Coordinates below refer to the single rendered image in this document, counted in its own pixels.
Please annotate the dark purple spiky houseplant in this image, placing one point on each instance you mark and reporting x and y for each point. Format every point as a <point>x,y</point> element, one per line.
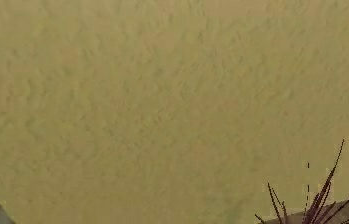
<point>318,201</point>

